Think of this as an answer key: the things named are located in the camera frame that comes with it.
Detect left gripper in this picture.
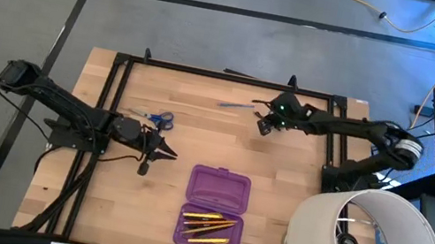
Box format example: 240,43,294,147
129,121,184,182

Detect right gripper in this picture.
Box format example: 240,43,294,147
254,87,309,142

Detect blue-handled scissors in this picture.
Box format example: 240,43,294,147
125,103,177,133

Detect blue translucent pen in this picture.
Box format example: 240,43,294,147
217,98,256,114

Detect purple plastic supply box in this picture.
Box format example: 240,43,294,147
172,161,255,244

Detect yellow highlighter pen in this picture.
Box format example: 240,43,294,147
181,208,225,225
187,231,231,244

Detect orange pencil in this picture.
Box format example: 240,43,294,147
183,211,238,233

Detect yellow pencil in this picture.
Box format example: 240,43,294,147
180,215,236,244

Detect small black box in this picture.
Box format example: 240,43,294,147
413,104,435,118

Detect black aluminium table frame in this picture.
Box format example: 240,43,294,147
43,44,361,244

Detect black cable bundle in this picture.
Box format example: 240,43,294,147
16,141,102,243

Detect yellow cable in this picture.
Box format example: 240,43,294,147
312,0,435,39

